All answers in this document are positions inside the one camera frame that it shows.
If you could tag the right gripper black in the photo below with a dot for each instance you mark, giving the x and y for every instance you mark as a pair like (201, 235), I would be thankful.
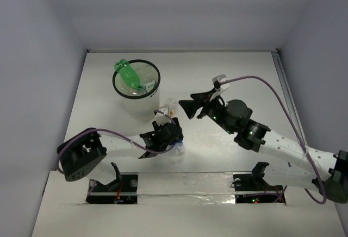
(191, 106)

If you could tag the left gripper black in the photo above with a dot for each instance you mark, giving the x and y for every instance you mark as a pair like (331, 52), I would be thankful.
(168, 132)

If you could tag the orange label bottle yellow cap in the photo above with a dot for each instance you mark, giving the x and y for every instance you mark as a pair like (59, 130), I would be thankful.
(172, 106)

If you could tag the blue label bottle blue cap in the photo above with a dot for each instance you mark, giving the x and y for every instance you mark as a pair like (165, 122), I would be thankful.
(176, 149)

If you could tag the clear bottle green white label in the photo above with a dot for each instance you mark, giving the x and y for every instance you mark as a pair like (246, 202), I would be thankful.
(147, 86)

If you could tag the clear plastic bottle unlabeled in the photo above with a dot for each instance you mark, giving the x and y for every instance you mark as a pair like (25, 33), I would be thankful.
(145, 72)

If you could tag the green plastic bottle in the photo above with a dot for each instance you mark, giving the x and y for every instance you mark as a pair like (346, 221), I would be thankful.
(128, 75)

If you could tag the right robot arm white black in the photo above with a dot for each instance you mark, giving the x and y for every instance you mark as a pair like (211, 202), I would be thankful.
(310, 168)

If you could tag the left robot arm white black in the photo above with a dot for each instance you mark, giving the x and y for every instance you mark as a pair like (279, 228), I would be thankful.
(85, 152)

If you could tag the white cylindrical bin black rim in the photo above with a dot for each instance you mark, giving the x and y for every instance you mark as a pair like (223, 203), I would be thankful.
(141, 107)

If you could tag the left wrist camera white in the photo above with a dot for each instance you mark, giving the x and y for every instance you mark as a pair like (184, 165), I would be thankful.
(163, 116)

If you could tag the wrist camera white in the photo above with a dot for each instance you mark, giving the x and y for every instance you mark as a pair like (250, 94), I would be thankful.
(220, 85)
(163, 116)

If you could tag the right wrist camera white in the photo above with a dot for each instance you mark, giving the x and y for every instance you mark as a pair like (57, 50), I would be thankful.
(220, 85)

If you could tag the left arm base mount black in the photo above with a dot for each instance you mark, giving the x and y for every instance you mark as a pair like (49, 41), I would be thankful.
(122, 190)

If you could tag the aluminium rail right edge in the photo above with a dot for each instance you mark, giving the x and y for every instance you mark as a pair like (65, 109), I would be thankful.
(287, 94)

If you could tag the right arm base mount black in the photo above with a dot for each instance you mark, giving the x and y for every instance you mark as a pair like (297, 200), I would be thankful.
(251, 188)

